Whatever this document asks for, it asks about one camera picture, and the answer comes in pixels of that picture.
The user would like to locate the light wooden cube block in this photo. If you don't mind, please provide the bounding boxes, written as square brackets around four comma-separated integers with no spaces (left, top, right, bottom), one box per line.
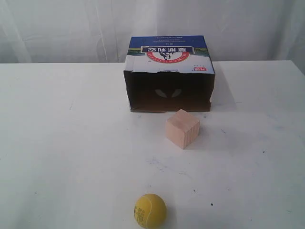
[165,109,200,149]

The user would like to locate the blue white cardboard box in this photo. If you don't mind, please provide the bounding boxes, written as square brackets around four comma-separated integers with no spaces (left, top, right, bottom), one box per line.
[123,35,215,113]

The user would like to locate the yellow tennis ball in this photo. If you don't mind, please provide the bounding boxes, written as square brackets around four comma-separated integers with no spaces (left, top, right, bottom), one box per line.
[134,194,167,229]

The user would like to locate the white backdrop curtain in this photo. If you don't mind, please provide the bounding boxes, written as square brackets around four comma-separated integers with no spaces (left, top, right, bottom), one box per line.
[0,0,305,67]

